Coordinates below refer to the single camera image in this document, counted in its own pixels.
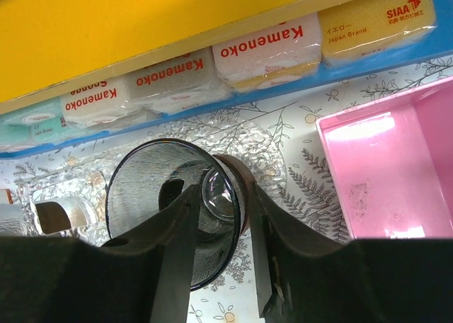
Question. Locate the pink drawer box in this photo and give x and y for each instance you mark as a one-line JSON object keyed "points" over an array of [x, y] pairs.
{"points": [[391, 163]]}

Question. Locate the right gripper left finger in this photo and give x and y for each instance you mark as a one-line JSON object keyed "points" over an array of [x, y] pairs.
{"points": [[152, 265]]}

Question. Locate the orange red soap box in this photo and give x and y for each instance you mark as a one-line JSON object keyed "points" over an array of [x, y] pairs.
{"points": [[269, 57]]}

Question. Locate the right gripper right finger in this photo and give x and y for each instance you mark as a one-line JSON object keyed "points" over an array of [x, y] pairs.
{"points": [[293, 280]]}

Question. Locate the yellow soap box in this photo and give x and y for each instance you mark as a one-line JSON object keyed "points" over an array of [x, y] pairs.
{"points": [[361, 28]]}

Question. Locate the dark blue cup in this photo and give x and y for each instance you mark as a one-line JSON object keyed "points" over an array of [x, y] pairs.
{"points": [[173, 188]]}

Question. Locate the clear cup brown base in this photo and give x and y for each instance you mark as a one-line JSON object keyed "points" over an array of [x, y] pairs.
{"points": [[53, 215]]}

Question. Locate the clear textured glass tray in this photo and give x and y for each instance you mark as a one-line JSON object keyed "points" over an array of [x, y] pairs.
{"points": [[82, 188]]}

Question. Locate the blue wooden shelf unit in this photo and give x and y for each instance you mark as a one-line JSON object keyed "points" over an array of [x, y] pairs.
{"points": [[51, 47]]}

